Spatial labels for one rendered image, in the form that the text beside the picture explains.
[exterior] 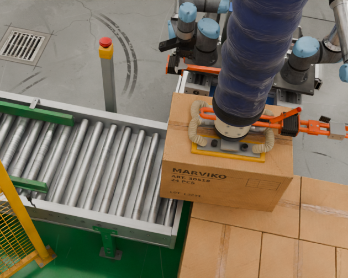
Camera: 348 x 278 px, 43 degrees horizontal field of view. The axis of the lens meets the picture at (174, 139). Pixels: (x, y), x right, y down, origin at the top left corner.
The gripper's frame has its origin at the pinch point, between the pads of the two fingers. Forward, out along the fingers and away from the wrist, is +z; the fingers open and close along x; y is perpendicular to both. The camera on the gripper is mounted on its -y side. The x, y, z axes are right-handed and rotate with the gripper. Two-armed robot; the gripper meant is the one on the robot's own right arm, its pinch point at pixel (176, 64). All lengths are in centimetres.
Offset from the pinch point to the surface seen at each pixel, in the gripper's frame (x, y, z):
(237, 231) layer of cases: -54, 45, 65
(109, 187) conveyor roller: -38, -28, 65
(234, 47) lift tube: -35, 20, -50
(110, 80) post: 22, -39, 46
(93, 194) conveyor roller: -44, -36, 66
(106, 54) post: 22, -40, 24
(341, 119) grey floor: 77, 135, 120
